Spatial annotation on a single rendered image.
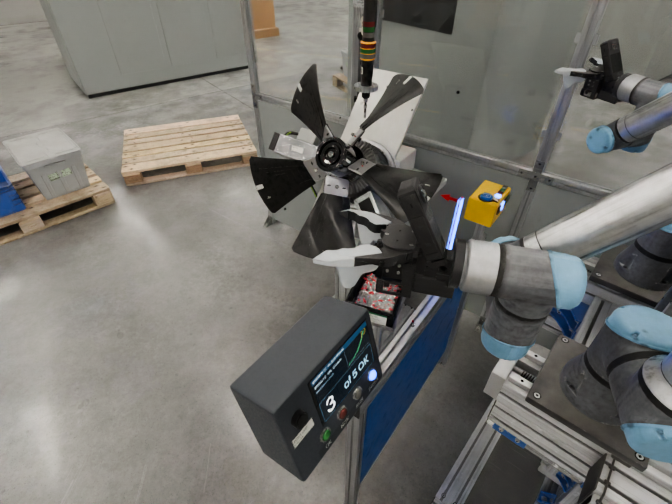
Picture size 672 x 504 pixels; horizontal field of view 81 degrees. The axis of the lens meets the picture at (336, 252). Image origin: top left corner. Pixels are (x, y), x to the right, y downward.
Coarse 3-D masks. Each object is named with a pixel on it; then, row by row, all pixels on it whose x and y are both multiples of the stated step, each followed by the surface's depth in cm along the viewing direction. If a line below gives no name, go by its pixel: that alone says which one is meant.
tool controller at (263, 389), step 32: (320, 320) 73; (352, 320) 71; (288, 352) 68; (320, 352) 66; (352, 352) 71; (256, 384) 63; (288, 384) 62; (320, 384) 65; (352, 384) 73; (256, 416) 63; (288, 416) 60; (320, 416) 67; (352, 416) 75; (288, 448) 62; (320, 448) 69
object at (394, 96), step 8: (392, 80) 135; (400, 80) 130; (408, 80) 126; (416, 80) 123; (392, 88) 132; (400, 88) 127; (408, 88) 123; (416, 88) 121; (384, 96) 134; (392, 96) 127; (400, 96) 124; (408, 96) 121; (416, 96) 119; (384, 104) 127; (392, 104) 124; (400, 104) 121; (376, 112) 128; (384, 112) 124; (368, 120) 130; (376, 120) 125; (360, 128) 132
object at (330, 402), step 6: (336, 384) 69; (330, 390) 68; (336, 390) 69; (330, 396) 68; (336, 396) 70; (324, 402) 67; (330, 402) 68; (336, 402) 70; (324, 408) 67; (330, 408) 69; (336, 408) 70; (324, 414) 68; (330, 414) 69; (324, 420) 68
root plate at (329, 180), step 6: (330, 180) 134; (336, 180) 135; (342, 180) 136; (324, 186) 133; (330, 186) 134; (342, 186) 136; (348, 186) 136; (324, 192) 133; (330, 192) 134; (336, 192) 135; (342, 192) 136
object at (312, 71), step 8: (312, 64) 137; (312, 72) 137; (304, 80) 142; (312, 80) 137; (296, 88) 147; (304, 88) 142; (312, 88) 138; (296, 96) 148; (304, 96) 143; (312, 96) 138; (296, 104) 149; (304, 104) 144; (312, 104) 139; (320, 104) 135; (296, 112) 151; (304, 112) 146; (312, 112) 140; (320, 112) 136; (304, 120) 148; (312, 120) 143; (320, 120) 137; (312, 128) 145; (320, 128) 139; (320, 136) 142
